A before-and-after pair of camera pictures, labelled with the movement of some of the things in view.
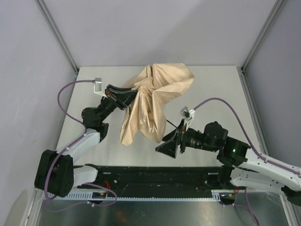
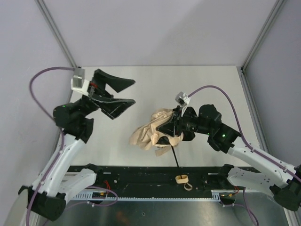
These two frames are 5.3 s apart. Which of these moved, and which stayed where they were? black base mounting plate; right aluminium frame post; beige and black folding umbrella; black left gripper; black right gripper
Moved: black right gripper; black left gripper; beige and black folding umbrella
Stayed: black base mounting plate; right aluminium frame post
